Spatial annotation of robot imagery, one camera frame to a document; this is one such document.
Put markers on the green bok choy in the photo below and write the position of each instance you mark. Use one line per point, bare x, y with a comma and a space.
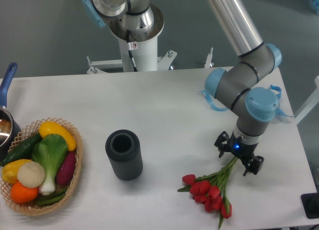
50, 153

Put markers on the dark green cucumber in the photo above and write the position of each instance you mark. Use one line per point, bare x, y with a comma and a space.
23, 150

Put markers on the orange fruit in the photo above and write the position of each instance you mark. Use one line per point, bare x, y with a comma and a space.
21, 194

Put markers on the white frame leg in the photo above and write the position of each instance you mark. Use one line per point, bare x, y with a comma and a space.
309, 104

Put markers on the green bean pods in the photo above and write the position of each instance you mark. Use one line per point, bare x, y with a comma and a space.
51, 199

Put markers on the tangled blue ribbon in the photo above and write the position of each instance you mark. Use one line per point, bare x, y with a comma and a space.
279, 111

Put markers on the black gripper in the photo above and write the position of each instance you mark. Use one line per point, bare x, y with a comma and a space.
242, 148

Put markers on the yellow squash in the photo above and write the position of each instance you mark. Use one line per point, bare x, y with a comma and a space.
50, 127

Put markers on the dark grey ribbed vase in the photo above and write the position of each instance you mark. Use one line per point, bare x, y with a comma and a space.
124, 152

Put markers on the purple sweet potato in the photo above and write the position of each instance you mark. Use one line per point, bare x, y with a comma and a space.
66, 171

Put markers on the blue ribbon strip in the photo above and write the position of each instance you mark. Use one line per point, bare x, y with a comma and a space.
209, 100

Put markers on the blue handled saucepan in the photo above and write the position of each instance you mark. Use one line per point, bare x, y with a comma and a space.
8, 127

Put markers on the yellow bell pepper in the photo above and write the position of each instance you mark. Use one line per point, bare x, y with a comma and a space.
10, 170

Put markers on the woven wicker basket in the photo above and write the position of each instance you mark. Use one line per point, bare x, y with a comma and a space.
31, 209

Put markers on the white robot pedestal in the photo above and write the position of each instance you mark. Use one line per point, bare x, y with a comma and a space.
135, 56

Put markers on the white garlic bulb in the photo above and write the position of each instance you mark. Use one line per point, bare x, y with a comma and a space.
31, 174

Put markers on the red tulip bouquet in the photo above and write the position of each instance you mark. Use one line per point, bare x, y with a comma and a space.
210, 190

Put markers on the black device at edge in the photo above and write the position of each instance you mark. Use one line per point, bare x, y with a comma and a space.
311, 205

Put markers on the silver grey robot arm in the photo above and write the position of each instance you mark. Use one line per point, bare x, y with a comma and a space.
137, 24

